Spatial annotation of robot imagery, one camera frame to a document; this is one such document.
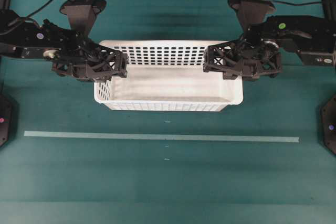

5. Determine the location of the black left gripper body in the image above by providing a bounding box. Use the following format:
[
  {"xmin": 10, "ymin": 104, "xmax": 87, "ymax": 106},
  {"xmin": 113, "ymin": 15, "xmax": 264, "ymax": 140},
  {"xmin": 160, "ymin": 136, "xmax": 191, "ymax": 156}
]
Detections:
[{"xmin": 43, "ymin": 19, "xmax": 91, "ymax": 82}]

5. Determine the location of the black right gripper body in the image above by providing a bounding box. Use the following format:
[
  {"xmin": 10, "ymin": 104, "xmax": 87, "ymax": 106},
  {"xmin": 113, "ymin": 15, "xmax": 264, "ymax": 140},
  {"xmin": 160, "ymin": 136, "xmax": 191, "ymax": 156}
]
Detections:
[{"xmin": 243, "ymin": 24, "xmax": 282, "ymax": 81}]

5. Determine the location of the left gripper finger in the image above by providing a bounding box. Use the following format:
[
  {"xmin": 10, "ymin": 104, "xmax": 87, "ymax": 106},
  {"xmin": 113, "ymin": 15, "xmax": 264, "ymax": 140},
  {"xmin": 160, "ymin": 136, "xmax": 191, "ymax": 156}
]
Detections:
[
  {"xmin": 83, "ymin": 42, "xmax": 128, "ymax": 71},
  {"xmin": 75, "ymin": 62, "xmax": 127, "ymax": 82}
]

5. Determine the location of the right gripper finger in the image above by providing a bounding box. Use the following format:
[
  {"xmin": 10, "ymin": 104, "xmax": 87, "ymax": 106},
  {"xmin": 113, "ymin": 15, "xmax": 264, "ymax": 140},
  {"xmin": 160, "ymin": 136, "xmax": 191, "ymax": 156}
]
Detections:
[
  {"xmin": 203, "ymin": 39, "xmax": 246, "ymax": 72},
  {"xmin": 223, "ymin": 62, "xmax": 249, "ymax": 80}
]

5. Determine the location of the white perforated plastic basket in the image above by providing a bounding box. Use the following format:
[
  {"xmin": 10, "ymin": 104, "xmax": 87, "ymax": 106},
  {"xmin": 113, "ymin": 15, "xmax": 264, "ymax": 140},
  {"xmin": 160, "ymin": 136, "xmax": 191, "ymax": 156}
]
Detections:
[{"xmin": 94, "ymin": 40, "xmax": 243, "ymax": 112}]

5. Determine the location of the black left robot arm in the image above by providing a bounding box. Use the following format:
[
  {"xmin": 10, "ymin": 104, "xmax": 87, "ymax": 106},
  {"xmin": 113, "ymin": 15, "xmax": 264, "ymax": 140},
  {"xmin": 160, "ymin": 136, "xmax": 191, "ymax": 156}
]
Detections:
[{"xmin": 1, "ymin": 9, "xmax": 128, "ymax": 82}]

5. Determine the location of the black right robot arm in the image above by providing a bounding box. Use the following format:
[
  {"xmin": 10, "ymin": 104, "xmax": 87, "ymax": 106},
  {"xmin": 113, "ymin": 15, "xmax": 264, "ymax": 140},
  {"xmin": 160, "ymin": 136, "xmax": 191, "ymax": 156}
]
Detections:
[{"xmin": 203, "ymin": 16, "xmax": 335, "ymax": 81}]

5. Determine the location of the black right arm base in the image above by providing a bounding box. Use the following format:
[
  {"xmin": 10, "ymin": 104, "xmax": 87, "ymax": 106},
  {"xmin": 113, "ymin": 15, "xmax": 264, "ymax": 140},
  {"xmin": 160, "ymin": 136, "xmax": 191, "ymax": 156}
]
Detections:
[{"xmin": 321, "ymin": 95, "xmax": 336, "ymax": 155}]

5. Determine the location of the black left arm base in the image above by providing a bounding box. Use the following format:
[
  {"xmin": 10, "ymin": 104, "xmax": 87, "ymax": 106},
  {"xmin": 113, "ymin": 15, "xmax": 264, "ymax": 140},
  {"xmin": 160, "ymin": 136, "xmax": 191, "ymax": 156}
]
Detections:
[{"xmin": 1, "ymin": 93, "xmax": 19, "ymax": 149}]

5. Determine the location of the long pale tape strip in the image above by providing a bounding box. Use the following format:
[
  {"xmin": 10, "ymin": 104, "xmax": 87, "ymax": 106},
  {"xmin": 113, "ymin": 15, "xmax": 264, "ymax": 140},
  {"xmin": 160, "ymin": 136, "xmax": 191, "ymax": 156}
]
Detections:
[{"xmin": 24, "ymin": 131, "xmax": 299, "ymax": 143}]

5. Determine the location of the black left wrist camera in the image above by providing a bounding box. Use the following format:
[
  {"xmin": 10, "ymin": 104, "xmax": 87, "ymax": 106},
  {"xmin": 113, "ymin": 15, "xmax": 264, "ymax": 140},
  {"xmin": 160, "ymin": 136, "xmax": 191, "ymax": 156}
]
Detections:
[{"xmin": 59, "ymin": 0, "xmax": 107, "ymax": 37}]

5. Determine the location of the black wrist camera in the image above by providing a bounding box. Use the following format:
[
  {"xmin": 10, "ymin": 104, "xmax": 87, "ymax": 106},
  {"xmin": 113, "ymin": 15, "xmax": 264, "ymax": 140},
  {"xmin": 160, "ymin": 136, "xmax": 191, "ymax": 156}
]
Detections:
[
  {"xmin": 227, "ymin": 0, "xmax": 276, "ymax": 33},
  {"xmin": 59, "ymin": 0, "xmax": 107, "ymax": 37}
]

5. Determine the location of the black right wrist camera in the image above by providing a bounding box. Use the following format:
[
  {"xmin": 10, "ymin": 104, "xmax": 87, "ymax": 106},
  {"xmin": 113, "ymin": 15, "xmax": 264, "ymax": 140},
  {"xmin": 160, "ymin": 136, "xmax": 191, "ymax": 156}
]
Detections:
[{"xmin": 227, "ymin": 0, "xmax": 276, "ymax": 33}]

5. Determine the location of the black left camera cable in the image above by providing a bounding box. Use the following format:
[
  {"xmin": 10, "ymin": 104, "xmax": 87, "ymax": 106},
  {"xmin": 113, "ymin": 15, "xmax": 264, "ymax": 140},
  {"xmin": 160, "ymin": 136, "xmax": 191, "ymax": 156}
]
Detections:
[{"xmin": 7, "ymin": 0, "xmax": 73, "ymax": 27}]

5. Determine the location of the black camera cable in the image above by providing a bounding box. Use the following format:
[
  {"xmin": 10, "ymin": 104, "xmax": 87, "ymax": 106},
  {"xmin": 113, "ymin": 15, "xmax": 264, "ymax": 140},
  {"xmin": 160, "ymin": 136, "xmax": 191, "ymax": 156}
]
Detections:
[
  {"xmin": 7, "ymin": 0, "xmax": 73, "ymax": 27},
  {"xmin": 262, "ymin": 0, "xmax": 323, "ymax": 6}
]

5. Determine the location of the black right camera cable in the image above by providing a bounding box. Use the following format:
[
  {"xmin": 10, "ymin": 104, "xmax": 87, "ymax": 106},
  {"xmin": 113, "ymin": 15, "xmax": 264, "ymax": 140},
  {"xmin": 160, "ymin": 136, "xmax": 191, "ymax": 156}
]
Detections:
[{"xmin": 262, "ymin": 0, "xmax": 323, "ymax": 6}]

